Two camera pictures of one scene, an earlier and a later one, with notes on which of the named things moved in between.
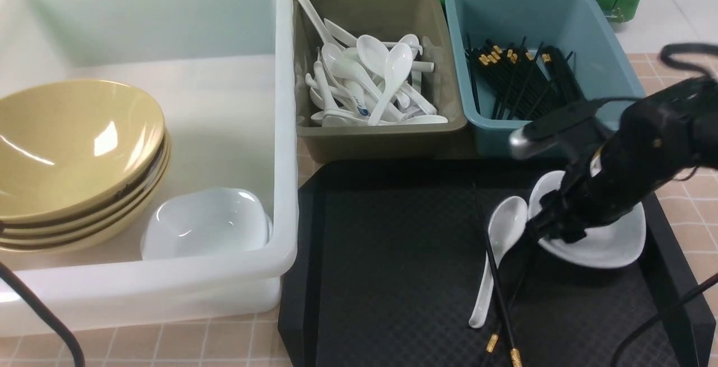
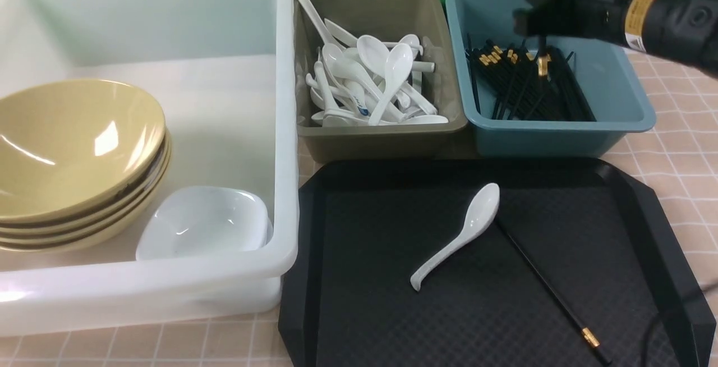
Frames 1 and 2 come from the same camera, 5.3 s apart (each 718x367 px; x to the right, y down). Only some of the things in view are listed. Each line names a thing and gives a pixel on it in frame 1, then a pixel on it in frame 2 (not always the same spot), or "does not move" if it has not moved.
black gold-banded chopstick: (493, 338) → (543, 59)
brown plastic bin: (387, 15) does not move
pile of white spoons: (365, 82) does not move
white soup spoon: (507, 221) → (481, 212)
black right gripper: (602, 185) → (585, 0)
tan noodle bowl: (69, 146) does not move
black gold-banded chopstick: (515, 354) → (589, 336)
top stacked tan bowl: (58, 156) does not move
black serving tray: (393, 255) does not move
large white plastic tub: (215, 45) does not move
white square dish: (613, 244) → (205, 220)
